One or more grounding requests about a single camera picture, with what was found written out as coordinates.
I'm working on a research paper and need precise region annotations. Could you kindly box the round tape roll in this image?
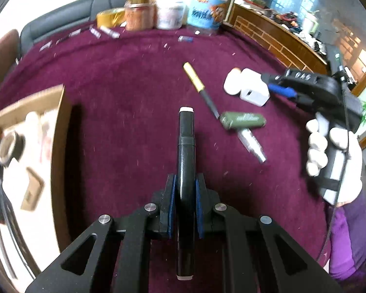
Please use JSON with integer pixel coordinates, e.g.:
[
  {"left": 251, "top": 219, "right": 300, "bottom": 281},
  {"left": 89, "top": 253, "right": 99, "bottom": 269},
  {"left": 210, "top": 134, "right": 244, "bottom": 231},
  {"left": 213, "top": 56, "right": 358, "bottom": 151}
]
[{"left": 0, "top": 132, "right": 25, "bottom": 167}]

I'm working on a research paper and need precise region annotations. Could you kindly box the gold tape roll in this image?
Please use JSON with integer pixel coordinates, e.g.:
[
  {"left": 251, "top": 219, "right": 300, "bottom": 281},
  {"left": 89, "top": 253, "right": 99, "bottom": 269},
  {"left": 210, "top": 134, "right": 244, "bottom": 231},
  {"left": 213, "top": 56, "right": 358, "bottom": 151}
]
[{"left": 96, "top": 6, "right": 127, "bottom": 28}]

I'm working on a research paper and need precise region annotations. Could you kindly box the white plastic jar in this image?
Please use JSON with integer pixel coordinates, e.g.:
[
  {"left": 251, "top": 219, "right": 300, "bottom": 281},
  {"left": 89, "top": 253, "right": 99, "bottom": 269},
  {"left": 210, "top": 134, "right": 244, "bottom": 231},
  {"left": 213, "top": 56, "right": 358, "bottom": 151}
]
[{"left": 155, "top": 0, "right": 186, "bottom": 30}]

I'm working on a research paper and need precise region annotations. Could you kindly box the person's right hand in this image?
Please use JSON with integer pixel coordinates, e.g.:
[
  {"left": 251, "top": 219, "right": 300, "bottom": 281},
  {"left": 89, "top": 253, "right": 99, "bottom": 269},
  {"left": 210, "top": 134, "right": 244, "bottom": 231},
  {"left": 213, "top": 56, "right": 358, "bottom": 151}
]
[{"left": 305, "top": 119, "right": 363, "bottom": 207}]

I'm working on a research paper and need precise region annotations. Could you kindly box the maroon table cloth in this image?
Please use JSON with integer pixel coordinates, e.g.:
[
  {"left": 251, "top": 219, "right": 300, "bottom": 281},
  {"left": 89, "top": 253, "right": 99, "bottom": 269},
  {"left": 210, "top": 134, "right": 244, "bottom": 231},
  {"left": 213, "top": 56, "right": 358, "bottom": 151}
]
[{"left": 0, "top": 21, "right": 333, "bottom": 293}]

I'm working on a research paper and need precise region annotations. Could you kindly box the green tube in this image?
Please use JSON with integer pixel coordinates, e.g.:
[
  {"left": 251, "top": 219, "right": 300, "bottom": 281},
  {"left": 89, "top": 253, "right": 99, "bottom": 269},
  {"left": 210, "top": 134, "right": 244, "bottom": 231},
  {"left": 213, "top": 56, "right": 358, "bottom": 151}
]
[{"left": 219, "top": 111, "right": 267, "bottom": 131}]

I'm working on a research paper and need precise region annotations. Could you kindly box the cardboard box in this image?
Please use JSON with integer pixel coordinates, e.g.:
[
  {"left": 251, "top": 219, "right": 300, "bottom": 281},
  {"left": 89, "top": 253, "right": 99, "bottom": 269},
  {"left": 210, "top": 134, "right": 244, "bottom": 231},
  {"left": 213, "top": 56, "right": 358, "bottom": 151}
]
[{"left": 0, "top": 84, "right": 72, "bottom": 281}]

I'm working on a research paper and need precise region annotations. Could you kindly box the person's right forearm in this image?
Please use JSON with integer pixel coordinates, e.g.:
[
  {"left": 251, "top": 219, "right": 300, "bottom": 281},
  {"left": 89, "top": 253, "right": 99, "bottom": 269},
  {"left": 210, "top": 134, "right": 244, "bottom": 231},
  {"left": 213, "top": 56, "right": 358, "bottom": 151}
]
[{"left": 328, "top": 194, "right": 366, "bottom": 283}]

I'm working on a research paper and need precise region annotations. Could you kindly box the small white tube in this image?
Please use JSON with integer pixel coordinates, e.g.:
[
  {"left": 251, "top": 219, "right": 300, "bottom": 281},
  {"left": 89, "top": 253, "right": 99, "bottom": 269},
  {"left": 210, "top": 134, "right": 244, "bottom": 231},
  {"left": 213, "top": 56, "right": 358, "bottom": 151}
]
[{"left": 100, "top": 26, "right": 121, "bottom": 39}]

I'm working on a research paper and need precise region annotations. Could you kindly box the brown jar with red lid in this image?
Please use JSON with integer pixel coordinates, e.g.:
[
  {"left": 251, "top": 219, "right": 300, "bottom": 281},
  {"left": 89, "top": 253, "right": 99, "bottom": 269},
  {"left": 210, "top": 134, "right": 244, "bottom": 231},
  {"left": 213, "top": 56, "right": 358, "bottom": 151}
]
[{"left": 123, "top": 0, "right": 156, "bottom": 32}]

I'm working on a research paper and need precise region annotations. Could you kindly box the white charger plug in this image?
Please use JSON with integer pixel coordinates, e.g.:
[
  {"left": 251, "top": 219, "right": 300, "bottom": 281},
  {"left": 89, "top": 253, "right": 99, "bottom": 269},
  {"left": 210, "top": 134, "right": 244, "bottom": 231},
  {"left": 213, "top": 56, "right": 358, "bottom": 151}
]
[{"left": 239, "top": 68, "right": 271, "bottom": 107}]

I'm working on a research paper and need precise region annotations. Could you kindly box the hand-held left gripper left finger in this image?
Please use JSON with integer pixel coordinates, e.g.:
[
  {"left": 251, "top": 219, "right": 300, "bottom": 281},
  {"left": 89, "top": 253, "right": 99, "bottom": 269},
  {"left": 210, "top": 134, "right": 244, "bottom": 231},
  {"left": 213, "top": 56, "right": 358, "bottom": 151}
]
[{"left": 24, "top": 174, "right": 179, "bottom": 293}]

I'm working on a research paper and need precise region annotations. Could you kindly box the black marker with white ends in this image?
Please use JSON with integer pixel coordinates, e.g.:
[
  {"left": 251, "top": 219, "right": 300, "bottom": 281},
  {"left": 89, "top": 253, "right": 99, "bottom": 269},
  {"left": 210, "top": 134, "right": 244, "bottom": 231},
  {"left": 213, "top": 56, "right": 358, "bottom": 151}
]
[{"left": 174, "top": 106, "right": 199, "bottom": 281}]

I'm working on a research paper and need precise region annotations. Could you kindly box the black pen with gold cap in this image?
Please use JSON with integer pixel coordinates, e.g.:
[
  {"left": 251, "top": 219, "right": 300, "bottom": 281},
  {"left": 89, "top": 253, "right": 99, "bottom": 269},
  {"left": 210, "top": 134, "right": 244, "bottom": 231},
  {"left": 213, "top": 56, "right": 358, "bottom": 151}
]
[{"left": 183, "top": 62, "right": 222, "bottom": 119}]

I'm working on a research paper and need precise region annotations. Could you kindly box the wooden cabinet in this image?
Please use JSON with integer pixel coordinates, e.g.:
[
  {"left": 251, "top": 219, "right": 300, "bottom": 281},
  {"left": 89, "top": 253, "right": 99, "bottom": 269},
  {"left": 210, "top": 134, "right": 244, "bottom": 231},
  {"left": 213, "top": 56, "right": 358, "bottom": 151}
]
[{"left": 223, "top": 0, "right": 330, "bottom": 75}]

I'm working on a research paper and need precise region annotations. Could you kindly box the clear packet with red rings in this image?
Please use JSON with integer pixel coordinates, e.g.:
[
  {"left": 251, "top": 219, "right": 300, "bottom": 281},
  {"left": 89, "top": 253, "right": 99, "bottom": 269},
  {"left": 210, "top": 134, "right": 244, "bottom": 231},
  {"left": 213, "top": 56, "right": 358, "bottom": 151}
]
[{"left": 40, "top": 110, "right": 60, "bottom": 163}]

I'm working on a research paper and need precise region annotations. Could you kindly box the black cable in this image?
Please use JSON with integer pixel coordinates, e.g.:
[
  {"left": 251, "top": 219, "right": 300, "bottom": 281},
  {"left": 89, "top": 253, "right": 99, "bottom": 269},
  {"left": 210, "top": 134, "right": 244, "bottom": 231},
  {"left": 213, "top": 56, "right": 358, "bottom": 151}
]
[{"left": 315, "top": 52, "right": 352, "bottom": 263}]

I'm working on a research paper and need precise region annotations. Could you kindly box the small brown box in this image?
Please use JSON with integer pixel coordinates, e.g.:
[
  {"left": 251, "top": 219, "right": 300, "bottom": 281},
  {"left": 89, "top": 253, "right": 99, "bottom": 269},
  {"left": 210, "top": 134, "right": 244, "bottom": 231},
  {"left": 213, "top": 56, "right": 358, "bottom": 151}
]
[{"left": 20, "top": 167, "right": 46, "bottom": 212}]

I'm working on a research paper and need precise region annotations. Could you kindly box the blue labelled plastic jar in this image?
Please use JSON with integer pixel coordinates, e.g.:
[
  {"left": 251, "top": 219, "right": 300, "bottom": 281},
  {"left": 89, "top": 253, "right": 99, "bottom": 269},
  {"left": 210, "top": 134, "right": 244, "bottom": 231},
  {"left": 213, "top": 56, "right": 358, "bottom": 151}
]
[{"left": 187, "top": 0, "right": 231, "bottom": 35}]

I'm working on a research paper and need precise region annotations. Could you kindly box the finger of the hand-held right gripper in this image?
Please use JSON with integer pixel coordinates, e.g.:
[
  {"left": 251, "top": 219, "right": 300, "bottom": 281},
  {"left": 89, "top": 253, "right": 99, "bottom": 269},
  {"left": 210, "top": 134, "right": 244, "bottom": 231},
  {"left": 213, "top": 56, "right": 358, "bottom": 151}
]
[
  {"left": 261, "top": 73, "right": 285, "bottom": 85},
  {"left": 267, "top": 84, "right": 312, "bottom": 107}
]

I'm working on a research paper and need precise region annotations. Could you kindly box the brown chair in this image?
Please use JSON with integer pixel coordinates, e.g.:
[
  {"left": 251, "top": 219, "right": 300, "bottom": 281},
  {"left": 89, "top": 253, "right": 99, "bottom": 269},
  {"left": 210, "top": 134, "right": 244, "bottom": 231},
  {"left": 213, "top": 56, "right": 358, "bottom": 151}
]
[{"left": 0, "top": 29, "right": 20, "bottom": 71}]

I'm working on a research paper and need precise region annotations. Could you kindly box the white rounded plastic object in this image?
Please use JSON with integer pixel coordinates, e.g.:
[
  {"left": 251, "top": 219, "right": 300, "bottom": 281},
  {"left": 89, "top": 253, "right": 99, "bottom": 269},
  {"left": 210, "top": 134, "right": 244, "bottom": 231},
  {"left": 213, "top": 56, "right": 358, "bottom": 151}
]
[{"left": 224, "top": 67, "right": 243, "bottom": 96}]

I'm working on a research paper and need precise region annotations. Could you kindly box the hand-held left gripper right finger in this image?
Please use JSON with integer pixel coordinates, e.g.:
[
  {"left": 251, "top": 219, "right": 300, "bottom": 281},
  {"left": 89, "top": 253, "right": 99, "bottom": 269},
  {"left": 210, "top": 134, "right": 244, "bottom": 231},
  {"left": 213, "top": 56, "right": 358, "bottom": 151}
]
[{"left": 195, "top": 174, "right": 344, "bottom": 293}]

